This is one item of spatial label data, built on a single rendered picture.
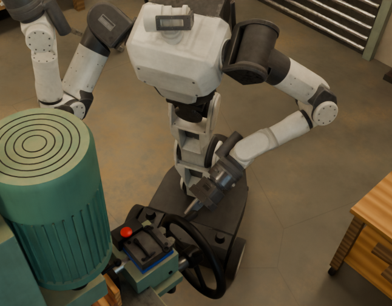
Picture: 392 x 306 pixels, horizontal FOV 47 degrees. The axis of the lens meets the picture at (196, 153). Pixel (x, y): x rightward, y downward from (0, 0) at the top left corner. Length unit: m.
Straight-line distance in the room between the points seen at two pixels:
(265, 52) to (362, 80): 2.42
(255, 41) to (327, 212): 1.56
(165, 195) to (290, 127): 1.10
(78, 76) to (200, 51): 0.37
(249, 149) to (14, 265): 0.78
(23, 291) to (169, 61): 0.69
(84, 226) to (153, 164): 1.93
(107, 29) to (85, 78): 0.15
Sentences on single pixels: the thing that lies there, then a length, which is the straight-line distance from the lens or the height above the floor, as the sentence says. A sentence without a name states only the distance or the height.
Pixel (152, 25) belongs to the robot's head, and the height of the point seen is 1.40.
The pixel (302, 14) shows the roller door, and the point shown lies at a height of 0.07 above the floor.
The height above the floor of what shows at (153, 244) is 1.00.
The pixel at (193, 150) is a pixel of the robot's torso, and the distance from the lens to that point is 1.80.
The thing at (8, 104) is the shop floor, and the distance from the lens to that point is 3.25.
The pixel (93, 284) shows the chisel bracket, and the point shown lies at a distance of 1.05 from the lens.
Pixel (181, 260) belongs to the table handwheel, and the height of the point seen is 0.83.
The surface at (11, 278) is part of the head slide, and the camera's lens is 0.80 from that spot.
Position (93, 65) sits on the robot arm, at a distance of 1.34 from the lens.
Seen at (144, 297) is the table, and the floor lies 0.90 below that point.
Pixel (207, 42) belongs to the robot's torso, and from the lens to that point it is 1.22.
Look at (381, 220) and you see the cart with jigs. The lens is 1.98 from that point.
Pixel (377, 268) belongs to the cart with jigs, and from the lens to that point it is 2.27.
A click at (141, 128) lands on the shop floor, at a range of 2.90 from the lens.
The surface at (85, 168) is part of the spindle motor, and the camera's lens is 0.69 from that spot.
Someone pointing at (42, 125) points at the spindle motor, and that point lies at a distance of 0.75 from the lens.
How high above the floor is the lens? 2.00
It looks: 47 degrees down
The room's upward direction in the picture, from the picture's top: 3 degrees clockwise
